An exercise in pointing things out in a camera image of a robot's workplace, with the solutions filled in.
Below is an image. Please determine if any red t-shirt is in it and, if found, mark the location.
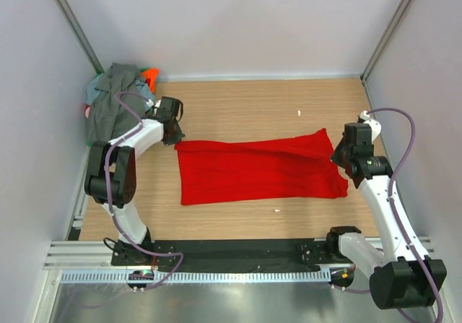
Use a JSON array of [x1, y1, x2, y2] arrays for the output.
[[175, 129, 348, 205]]

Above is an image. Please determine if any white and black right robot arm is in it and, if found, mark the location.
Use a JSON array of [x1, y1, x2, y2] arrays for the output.
[[325, 120, 447, 309]]

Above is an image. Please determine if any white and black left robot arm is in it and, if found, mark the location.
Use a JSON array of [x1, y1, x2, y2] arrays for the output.
[[84, 92, 185, 265]]

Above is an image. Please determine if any orange garment in basket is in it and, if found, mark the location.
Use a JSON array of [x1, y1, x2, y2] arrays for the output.
[[141, 68, 159, 95]]

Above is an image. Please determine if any grey t-shirt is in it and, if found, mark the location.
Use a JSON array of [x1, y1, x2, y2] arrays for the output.
[[85, 61, 152, 147]]

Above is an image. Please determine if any light blue garment in basket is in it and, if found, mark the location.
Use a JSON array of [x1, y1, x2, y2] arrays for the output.
[[85, 74, 154, 105]]

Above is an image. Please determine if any green plastic basket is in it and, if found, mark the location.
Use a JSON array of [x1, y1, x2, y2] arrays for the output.
[[84, 65, 160, 146]]

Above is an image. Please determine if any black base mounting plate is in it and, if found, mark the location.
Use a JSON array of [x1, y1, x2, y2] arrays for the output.
[[103, 238, 352, 273]]

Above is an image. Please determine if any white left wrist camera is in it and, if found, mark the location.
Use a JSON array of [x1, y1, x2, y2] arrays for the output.
[[146, 99, 161, 110]]

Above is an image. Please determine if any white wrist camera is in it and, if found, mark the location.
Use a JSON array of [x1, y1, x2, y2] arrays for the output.
[[358, 111, 382, 142], [146, 99, 161, 110]]

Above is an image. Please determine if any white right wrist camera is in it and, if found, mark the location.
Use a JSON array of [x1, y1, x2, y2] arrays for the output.
[[358, 111, 382, 142]]

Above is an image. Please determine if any white slotted cable duct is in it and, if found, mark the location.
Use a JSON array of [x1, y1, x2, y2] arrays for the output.
[[60, 269, 331, 285]]

